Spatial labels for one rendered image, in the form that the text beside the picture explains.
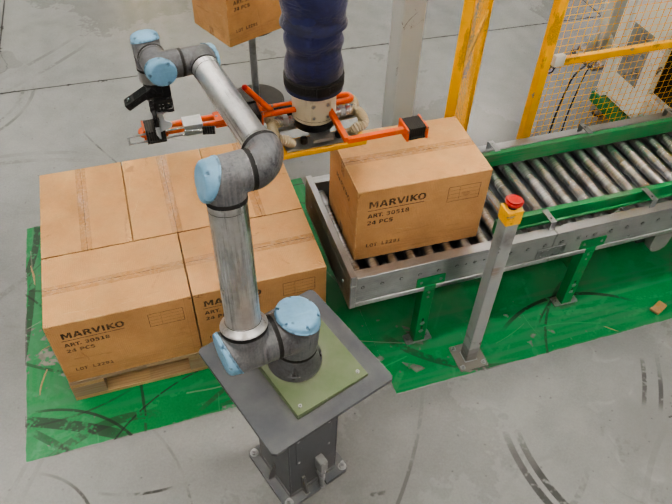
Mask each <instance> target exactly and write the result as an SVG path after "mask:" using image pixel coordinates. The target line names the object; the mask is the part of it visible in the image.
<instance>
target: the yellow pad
mask: <svg viewBox="0 0 672 504"><path fill-rule="evenodd" d="M331 133H332V135H333V137H334V140H330V141H325V142H320V143H313V141H312V139H311V137H310V135H309V136H301V137H298V138H293V139H294V140H295V141H296V146H295V147H294V148H288V147H286V146H283V149H284V159H283V160H287V159H292V158H297V157H302V156H307V155H313V154H318V153H323V152H328V151H334V150H339V149H344V148H349V147H354V146H360V145H365V144H367V141H362V142H356V143H351V144H348V143H347V142H346V143H344V141H343V140H342V138H341V136H340V134H339V133H338V131H337V130H336V131H331Z"/></svg>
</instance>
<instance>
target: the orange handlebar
mask: <svg viewBox="0 0 672 504"><path fill-rule="evenodd" d="M345 97H346V98H345ZM339 98H340V99H339ZM353 100H354V96H353V94H352V93H350V92H340V93H339V94H338V95H337V96H336V105H340V104H346V103H350V102H352V101H353ZM269 105H270V106H271V107H272V108H274V107H280V106H286V105H292V101H287V102H281V103H275V104H269ZM261 108H262V110H263V111H265V112H263V118H266V117H271V116H277V115H283V114H288V113H294V112H296V108H295V107H288V108H282V109H276V110H271V111H266V110H265V109H264V108H263V107H262V106H261ZM329 117H330V118H331V120H332V122H333V124H334V125H335V127H336V129H337V131H338V133H339V134H340V136H341V138H342V140H343V141H344V143H346V142H347V143H348V144H351V143H356V142H362V141H367V140H372V139H377V138H383V137H388V136H393V135H398V134H403V133H404V128H403V127H402V126H401V127H395V128H390V129H385V130H379V131H374V132H369V133H363V134H358V135H353V136H348V134H347V132H346V131H345V129H344V127H343V125H342V124H341V122H340V120H339V119H338V117H337V115H336V113H335V112H334V110H333V108H332V109H331V111H330V112H329ZM201 119H202V122H203V126H216V128H220V127H225V126H227V124H226V123H225V121H224V120H223V118H222V117H221V115H220V114H219V112H218V111H216V112H212V114H210V115H204V116H201ZM211 120H213V121H211ZM205 121H207V122H205ZM170 122H171V123H172V128H177V127H176V126H178V127H183V126H182V120H175V121H170ZM172 128H169V129H172ZM180 132H184V129H179V130H173V131H168V134H174V133H180Z"/></svg>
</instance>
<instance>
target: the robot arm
mask: <svg viewBox="0 0 672 504"><path fill-rule="evenodd" d="M159 38H160V37H159V36H158V33H157V32H156V31H154V30H151V29H143V30H138V31H136V32H134V33H132V34H131V36H130V41H131V42H130V44H131V46H132V50H133V55H134V60H135V64H136V69H137V73H138V78H139V81H140V82H141V83H142V84H143V86H142V87H141V88H140V89H138V90H137V91H135V92H134V93H133V94H131V95H130V96H128V97H127V98H125V99H124V105H125V107H126V108H127V109H128V110H129V111H131V110H132V109H134V108H135V107H137V106H138V105H140V104H141V103H142V102H144V101H145V100H148V103H149V107H150V112H151V113H152V116H153V120H154V125H155V130H156V134H157V136H158V137H159V138H160V139H162V136H161V132H162V131H164V130H167V129H169V128H171V127H172V123H171V122H170V121H166V120H165V119H164V116H163V114H164V113H167V112H173V111H174V105H173V100H172V96H171V90H170V84H172V83H173V82H174V81H175V79H176V78H180V77H185V76H191V75H193V76H194V77H195V78H196V79H197V81H198V82H199V84H200V85H201V87H202V88H203V90H204V91H205V93H206V94H207V96H208V97H209V99H210V100H211V102H212V103H213V105H214V106H215V108H216V109H217V111H218V112H219V114H220V115H221V117H222V118H223V120H224V121H225V123H226V124H227V126H228V128H229V129H230V131H231V132H232V134H233V135H234V137H235V138H236V140H237V141H238V143H239V144H240V146H241V149H238V150H234V151H230V152H226V153H222V154H218V155H211V156H209V157H207V158H203V159H201V160H199V161H198V162H197V164H196V166H195V171H194V180H195V187H196V191H197V195H198V197H199V199H200V201H201V202H202V203H204V204H206V206H207V210H208V217H209V223H210V229H211V235H212V242H213V248H214V254H215V261H216V267H217V274H218V280H219V286H220V293H221V299H222V306H223V312H224V317H223V318H222V319H221V321H220V325H219V328H220V331H218V332H215V333H214V334H213V335H212V338H213V342H214V345H215V348H216V351H217V353H218V356H219V358H220V360H221V362H222V364H223V366H224V368H225V370H226V371H227V373H228V374H229V375H231V376H235V375H238V374H242V373H243V374H244V373H245V372H248V371H250V370H253V369H255V368H258V367H261V366H263V365H266V364H268V366H269V369H270V370H271V372H272V373H273V374H274V375H275V376H276V377H278V378H279V379H281V380H284V381H287V382H303V381H306V380H308V379H310V378H312V377H313V376H314V375H315V374H316V373H317V372H318V371H319V369H320V367H321V363H322V352H321V349H320V347H319V345H318V340H319V331H320V326H321V320H320V312H319V310H318V308H317V306H316V305H315V304H314V303H313V302H312V301H309V300H308V299H307V298H304V297H300V296H290V297H286V298H284V299H282V300H281V301H279V302H278V304H277V305H276V307H275V309H274V312H272V313H269V314H266V315H265V314H264V313H263V312H261V311H260V304H259V295H258V286H257V278H256V269H255V260H254V252H253V243H252V234H251V226H250V217H249V208H248V192H251V191H255V190H259V189H261V188H263V187H265V186H267V185H268V184H269V183H271V182H272V181H273V180H274V179H275V177H276V176H277V175H278V173H279V171H280V169H281V167H282V164H283V159H284V149H283V145H282V142H281V141H280V139H279V137H278V136H277V135H276V134H275V133H274V132H273V131H271V130H267V129H265V127H264V126H263V125H262V123H261V122H260V120H259V119H258V118H257V116H256V115H255V113H254V112H253V111H252V109H251V108H250V107H249V105H248V104H247V102H246V101H245V100H244V98H243V97H242V95H241V94H240V93H239V91H238V90H237V88H236V87H235V86H234V84H233V83H232V81H231V80H230V79H229V77H228V76H227V75H226V73H225V72H224V70H223V69H222V68H221V66H220V56H219V53H218V51H217V49H216V47H215V46H214V45H213V44H212V43H200V44H196V45H191V46H185V47H179V48H173V49H168V50H164V49H163V48H162V46H161V45H160V41H159ZM172 106H173V108H172ZM170 108H172V109H170ZM158 117H159V121H158Z"/></svg>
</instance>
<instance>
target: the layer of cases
mask: <svg viewBox="0 0 672 504"><path fill-rule="evenodd" d="M238 149H241V146H240V144H239V143H238V142H236V143H230V144H224V145H218V146H212V147H206V148H200V149H195V150H189V151H183V152H177V153H171V154H165V155H159V156H153V157H147V158H141V159H135V160H129V161H123V162H122V166H121V162H117V163H112V164H106V165H100V166H94V167H88V168H82V169H76V170H70V171H64V172H58V173H52V174H46V175H40V176H39V181H40V232H41V282H42V329H43V331H44V333H45V335H46V337H47V339H48V341H49V343H50V345H51V347H52V349H53V351H54V353H55V355H56V357H57V359H58V362H59V364H60V366H61V368H62V370H63V372H64V374H65V376H66V378H67V380H68V382H69V383H71V382H75V381H79V380H83V379H88V378H92V377H96V376H100V375H104V374H108V373H113V372H117V371H121V370H125V369H129V368H133V367H138V366H142V365H146V364H150V363H154V362H158V361H163V360H167V359H171V358H175V357H179V356H183V355H188V354H192V353H196V352H199V350H200V348H202V347H204V346H205V345H207V344H209V343H211V342H213V338H212V335H213V334H214V333H215V332H218V331H220V328H219V325H220V321H221V319H222V318H223V317H224V312H223V306H222V299H221V293H220V286H219V280H218V274H217V267H216V261H215V254H214V248H213V242H212V235H211V229H210V223H209V217H208V210H207V206H206V204H204V203H202V202H201V201H200V199H199V197H198V195H197V191H196V187H195V180H194V171H195V166H196V164H197V162H198V161H199V160H201V159H203V158H207V157H209V156H211V155H218V154H222V153H226V152H230V151H234V150H238ZM199 150H200V153H199ZM248 208H249V217H250V226H251V234H252V243H253V252H254V260H255V269H256V278H257V286H258V295H259V304H260V311H261V312H263V313H264V314H265V313H267V312H269V311H271V310H272V309H274V308H275V307H276V305H277V304H278V302H279V301H281V300H282V299H284V298H286V297H290V296H298V295H300V294H302V293H304V292H306V291H308V290H314V291H315V292H316V293H317V294H318V295H319V296H320V297H321V299H322V300H323V301H324V302H325V303H326V270H327V266H326V264H325V261H324V259H323V257H322V254H321V252H320V249H319V247H318V245H317V242H316V240H315V238H314V235H313V233H312V230H311V228H310V226H309V223H308V221H307V218H306V216H305V214H304V211H303V209H302V207H301V204H300V202H299V199H298V197H297V195H296V192H295V190H294V187H293V185H292V183H291V180H290V178H289V175H288V173H287V171H286V168H285V166H284V164H282V167H281V169H280V171H279V173H278V175H277V176H276V177H275V179H274V180H273V181H272V182H271V183H269V184H268V185H267V186H265V187H263V188H261V189H259V190H255V191H251V192H248ZM189 288H190V289H189ZM190 293H191V294H190ZM191 297H192V298H191ZM192 302H193V303H192ZM193 306H194V308H193ZM194 311H195V313H194ZM195 315H196V317H195ZM196 320H197V322H196ZM197 324H198V327H197ZM198 329H199V332H198ZM199 333H200V337H199ZM200 338H201V341H200ZM201 342H202V346H201Z"/></svg>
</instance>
